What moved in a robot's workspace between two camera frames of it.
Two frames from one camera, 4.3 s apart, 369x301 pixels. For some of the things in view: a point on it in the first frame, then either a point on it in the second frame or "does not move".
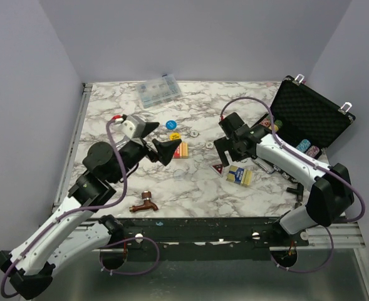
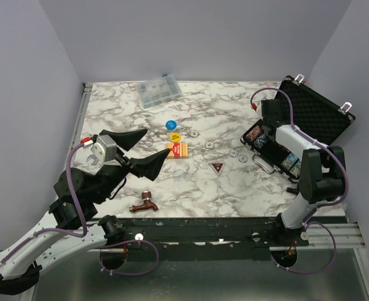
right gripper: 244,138 → 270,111
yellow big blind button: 175,136 does not move
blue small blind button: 171,125 does not move
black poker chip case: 305,119 does not move
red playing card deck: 181,151 does not move
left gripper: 166,148 → 149,166
